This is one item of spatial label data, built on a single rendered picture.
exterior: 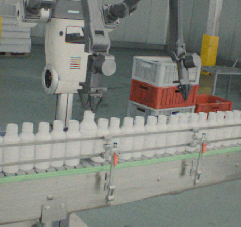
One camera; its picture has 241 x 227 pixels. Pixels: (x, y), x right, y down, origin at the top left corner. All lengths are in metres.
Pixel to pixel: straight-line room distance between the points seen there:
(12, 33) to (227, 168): 9.41
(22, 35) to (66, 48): 9.10
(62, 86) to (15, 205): 0.82
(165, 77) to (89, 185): 2.55
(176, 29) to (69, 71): 0.57
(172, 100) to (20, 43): 7.47
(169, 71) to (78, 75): 2.00
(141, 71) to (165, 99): 0.36
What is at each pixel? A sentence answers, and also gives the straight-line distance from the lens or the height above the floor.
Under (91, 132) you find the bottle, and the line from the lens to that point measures 1.55.
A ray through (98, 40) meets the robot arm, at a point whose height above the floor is 1.47.
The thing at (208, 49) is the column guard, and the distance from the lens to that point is 11.71.
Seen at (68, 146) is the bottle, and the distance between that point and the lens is 1.54.
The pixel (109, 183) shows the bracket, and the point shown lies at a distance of 1.59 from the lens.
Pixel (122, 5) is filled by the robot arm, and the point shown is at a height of 1.60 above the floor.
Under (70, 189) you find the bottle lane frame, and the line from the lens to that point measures 1.57.
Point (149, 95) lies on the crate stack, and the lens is 4.09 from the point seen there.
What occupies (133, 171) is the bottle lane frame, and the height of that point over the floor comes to 0.96.
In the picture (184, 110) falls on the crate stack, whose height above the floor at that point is 0.63.
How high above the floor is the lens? 1.60
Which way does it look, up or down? 13 degrees down
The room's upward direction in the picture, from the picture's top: 7 degrees clockwise
